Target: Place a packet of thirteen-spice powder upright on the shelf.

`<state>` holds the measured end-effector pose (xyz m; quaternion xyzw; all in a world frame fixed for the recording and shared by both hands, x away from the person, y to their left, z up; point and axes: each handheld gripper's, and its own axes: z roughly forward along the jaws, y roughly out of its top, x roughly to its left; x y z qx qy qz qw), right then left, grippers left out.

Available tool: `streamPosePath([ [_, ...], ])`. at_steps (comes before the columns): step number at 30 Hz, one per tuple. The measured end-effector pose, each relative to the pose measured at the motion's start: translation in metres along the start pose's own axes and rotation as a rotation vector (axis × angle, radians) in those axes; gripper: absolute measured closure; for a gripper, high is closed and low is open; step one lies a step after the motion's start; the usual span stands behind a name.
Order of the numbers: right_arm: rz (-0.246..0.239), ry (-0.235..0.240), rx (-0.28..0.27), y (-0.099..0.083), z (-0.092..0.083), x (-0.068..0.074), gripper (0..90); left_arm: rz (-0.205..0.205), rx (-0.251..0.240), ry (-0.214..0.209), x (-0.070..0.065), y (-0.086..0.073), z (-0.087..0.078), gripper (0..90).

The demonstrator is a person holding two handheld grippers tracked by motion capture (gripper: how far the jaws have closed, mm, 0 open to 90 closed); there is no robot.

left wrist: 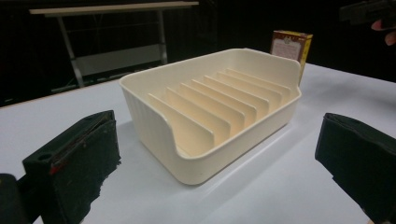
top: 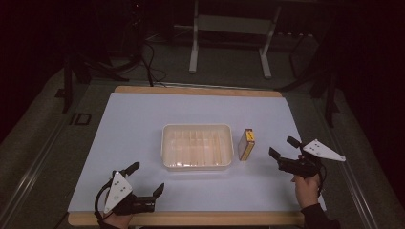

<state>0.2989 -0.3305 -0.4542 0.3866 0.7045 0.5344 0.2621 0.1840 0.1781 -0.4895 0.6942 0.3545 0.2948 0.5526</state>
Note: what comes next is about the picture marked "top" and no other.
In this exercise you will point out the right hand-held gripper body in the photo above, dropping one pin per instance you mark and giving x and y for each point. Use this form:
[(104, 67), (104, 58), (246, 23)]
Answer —
[(299, 166)]

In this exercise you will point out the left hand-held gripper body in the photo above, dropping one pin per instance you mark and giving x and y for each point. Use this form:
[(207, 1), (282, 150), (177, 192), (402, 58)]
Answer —
[(118, 190)]

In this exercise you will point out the yellow box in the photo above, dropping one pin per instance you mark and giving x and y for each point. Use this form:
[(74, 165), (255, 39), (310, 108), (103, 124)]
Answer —
[(247, 144)]

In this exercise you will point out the white plastic tray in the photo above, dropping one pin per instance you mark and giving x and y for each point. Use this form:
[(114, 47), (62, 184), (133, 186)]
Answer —
[(197, 146)]

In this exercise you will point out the person's right hand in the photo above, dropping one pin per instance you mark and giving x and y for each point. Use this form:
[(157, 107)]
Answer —
[(307, 191)]

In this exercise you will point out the person's left hand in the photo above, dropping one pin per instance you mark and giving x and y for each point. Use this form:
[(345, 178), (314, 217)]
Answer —
[(118, 220)]

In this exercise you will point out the pale table mat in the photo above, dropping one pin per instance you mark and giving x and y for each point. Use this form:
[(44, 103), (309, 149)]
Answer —
[(133, 133)]

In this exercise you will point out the black tripod stand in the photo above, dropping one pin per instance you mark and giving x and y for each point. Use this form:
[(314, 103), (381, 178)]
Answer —
[(68, 79)]

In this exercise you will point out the white metal stand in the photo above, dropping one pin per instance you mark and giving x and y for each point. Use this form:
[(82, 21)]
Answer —
[(232, 28)]

